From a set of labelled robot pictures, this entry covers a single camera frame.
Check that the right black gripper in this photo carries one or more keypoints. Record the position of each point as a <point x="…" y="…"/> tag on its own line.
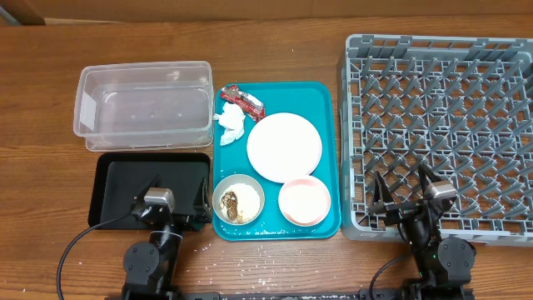
<point x="401" y="207"/>

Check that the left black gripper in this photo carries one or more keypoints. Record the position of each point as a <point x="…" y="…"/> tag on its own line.
<point x="193" y="222"/>

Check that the grey bowl with rice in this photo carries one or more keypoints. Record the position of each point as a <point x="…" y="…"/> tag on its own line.
<point x="226" y="183"/>

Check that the leftover rice and food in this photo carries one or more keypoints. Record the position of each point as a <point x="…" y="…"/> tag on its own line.
<point x="240" y="203"/>

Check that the white tissue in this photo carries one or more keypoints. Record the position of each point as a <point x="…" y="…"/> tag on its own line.
<point x="232" y="120"/>

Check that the pink bowl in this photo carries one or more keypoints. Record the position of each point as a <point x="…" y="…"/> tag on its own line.
<point x="304" y="201"/>

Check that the pink round plate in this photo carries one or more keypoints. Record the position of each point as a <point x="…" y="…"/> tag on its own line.
<point x="284" y="146"/>

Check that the red snack wrapper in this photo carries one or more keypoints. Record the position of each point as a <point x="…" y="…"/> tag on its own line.
<point x="248" y="103"/>

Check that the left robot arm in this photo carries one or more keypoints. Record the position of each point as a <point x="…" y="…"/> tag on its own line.
<point x="150" y="265"/>

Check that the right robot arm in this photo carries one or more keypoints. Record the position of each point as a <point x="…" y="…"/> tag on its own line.
<point x="444" y="264"/>

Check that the grey dishwasher rack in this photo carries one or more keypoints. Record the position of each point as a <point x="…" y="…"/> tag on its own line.
<point x="460" y="105"/>

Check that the black plastic tray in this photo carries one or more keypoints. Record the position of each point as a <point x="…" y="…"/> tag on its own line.
<point x="120" y="176"/>

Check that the clear plastic bin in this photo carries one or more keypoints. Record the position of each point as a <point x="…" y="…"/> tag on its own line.
<point x="146" y="105"/>

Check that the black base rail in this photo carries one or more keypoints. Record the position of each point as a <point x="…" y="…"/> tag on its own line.
<point x="362" y="294"/>

